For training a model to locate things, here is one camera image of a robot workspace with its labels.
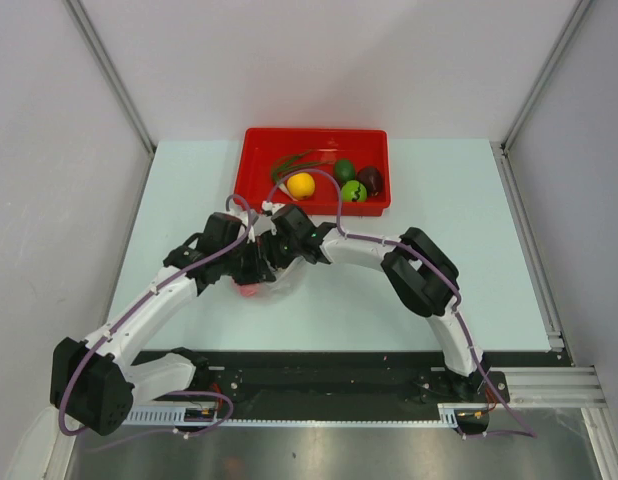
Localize green fake chive sprig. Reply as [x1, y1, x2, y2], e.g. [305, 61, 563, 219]
[269, 150, 336, 182]

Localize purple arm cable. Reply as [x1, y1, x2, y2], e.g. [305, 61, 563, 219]
[57, 193, 255, 454]
[261, 168, 539, 441]

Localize aluminium rail right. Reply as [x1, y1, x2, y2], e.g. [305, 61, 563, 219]
[498, 144, 618, 480]

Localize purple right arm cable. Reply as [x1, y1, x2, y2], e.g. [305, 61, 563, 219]
[261, 168, 539, 441]

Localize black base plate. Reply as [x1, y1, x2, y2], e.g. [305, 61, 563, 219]
[152, 349, 513, 436]

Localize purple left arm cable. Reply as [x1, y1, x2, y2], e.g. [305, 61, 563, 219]
[57, 193, 255, 454]

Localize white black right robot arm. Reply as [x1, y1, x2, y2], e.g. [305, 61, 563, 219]
[262, 201, 489, 401]

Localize white slotted cable duct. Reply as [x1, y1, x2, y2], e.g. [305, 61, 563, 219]
[123, 405, 463, 429]

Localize aluminium frame post left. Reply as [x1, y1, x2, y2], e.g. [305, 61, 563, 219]
[62, 0, 157, 159]

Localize dark red fake fruit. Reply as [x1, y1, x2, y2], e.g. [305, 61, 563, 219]
[357, 166, 384, 197]

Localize dark green fake lime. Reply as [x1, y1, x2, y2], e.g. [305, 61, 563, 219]
[333, 159, 356, 184]

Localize red fake tomato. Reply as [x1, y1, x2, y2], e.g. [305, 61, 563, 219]
[238, 284, 260, 298]

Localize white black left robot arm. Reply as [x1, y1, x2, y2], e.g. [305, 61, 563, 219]
[50, 211, 258, 436]

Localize aluminium frame post right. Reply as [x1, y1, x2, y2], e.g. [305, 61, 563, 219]
[499, 0, 597, 154]

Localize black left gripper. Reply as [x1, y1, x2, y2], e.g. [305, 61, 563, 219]
[220, 236, 275, 286]

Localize green fake ball fruit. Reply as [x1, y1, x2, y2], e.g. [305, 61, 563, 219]
[340, 180, 368, 203]

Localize clear zip top bag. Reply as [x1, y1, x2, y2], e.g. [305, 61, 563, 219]
[233, 258, 306, 299]

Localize yellow fake lemon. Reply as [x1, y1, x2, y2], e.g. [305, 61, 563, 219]
[286, 172, 316, 200]

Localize red plastic tray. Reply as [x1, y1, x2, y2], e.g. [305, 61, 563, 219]
[234, 127, 391, 217]

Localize aluminium frame post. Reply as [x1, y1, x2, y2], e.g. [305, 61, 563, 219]
[499, 0, 597, 154]
[62, 0, 157, 159]

